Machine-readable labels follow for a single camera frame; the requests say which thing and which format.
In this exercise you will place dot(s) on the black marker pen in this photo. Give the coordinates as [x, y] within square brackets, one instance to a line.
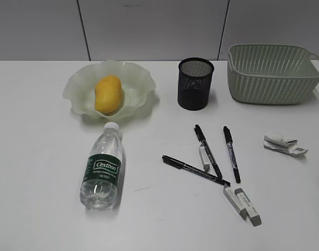
[181, 165]
[229, 144]
[202, 140]

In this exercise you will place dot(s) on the grey white eraser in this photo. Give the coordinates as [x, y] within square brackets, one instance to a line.
[235, 201]
[252, 213]
[204, 158]

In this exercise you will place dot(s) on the yellow mango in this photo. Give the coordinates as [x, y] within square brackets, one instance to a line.
[108, 94]

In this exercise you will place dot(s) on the clear water bottle green label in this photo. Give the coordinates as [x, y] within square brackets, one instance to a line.
[99, 187]

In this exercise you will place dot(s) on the white waste paper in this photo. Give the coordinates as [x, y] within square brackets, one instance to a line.
[282, 144]

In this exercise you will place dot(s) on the black mesh pen holder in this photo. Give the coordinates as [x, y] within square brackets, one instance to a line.
[194, 83]

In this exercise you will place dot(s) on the translucent green wavy plate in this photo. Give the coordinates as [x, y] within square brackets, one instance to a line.
[136, 83]

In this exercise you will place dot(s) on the pale green plastic basket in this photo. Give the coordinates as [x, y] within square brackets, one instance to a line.
[271, 74]

